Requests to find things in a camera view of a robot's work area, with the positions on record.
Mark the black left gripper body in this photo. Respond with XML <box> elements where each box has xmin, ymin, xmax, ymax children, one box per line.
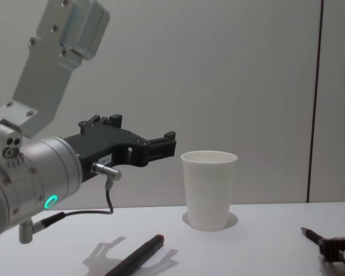
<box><xmin>63</xmin><ymin>122</ymin><xmax>149</xmax><ymax>183</ymax></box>

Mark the thin dark wrist cable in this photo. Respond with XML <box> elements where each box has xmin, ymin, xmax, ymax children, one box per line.
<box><xmin>18</xmin><ymin>162</ymin><xmax>123</xmax><ymax>244</ymax></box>

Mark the black pen with silver tip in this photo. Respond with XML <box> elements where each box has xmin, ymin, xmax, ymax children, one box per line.
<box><xmin>300</xmin><ymin>227</ymin><xmax>324</xmax><ymax>248</ymax></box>

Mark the white paper cup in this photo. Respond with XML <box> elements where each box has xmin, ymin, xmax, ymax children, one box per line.
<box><xmin>180</xmin><ymin>150</ymin><xmax>239</xmax><ymax>232</ymax></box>

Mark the dark pen with red end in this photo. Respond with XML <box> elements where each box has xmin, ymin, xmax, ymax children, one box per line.
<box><xmin>103</xmin><ymin>233</ymin><xmax>166</xmax><ymax>276</ymax></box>

